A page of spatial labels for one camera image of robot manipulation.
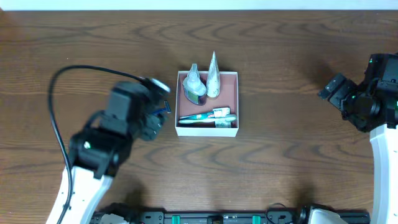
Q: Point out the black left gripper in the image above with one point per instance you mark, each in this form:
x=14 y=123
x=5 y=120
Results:
x=154 y=121

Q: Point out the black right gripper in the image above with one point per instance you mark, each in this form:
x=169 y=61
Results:
x=334 y=90

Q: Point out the blue disposable razor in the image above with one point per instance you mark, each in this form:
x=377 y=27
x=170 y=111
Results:
x=165 y=109

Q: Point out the clear spray bottle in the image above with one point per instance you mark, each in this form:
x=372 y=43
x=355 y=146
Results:
x=194 y=89

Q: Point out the white cream tube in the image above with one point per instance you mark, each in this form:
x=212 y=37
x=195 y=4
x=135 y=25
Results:
x=213 y=83

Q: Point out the green soap packet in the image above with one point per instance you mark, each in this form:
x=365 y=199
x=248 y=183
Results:
x=223 y=124

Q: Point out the red teal toothpaste tube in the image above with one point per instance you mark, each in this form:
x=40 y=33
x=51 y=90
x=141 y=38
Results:
x=214 y=113

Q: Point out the green white toothbrush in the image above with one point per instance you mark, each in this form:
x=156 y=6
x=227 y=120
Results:
x=228 y=118

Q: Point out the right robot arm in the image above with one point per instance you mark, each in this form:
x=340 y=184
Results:
x=384 y=145

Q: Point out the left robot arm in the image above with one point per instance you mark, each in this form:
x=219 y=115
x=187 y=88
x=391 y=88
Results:
x=104 y=144

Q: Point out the white open cardboard box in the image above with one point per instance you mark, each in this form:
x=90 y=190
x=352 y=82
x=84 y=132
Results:
x=228 y=98

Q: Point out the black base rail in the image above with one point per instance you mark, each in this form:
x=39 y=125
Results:
x=270 y=217

